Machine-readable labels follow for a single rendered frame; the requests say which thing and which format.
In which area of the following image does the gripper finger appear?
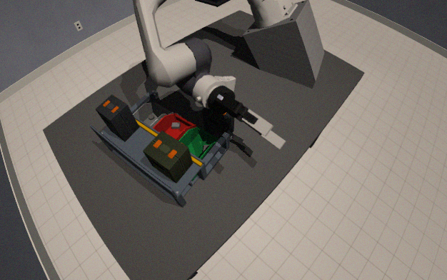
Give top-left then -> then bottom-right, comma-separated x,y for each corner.
229,114 -> 286,149
215,92 -> 273,136

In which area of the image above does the red open bin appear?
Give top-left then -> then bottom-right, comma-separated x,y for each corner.
153,114 -> 196,140

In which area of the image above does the yellow flat bar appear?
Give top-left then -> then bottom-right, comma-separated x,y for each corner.
136,120 -> 203,166

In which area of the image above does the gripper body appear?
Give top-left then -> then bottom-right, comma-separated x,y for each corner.
208,86 -> 235,114

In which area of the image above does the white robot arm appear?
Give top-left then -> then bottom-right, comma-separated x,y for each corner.
133,0 -> 298,109

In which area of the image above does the green open bin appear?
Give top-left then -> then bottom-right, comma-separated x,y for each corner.
179,126 -> 219,160

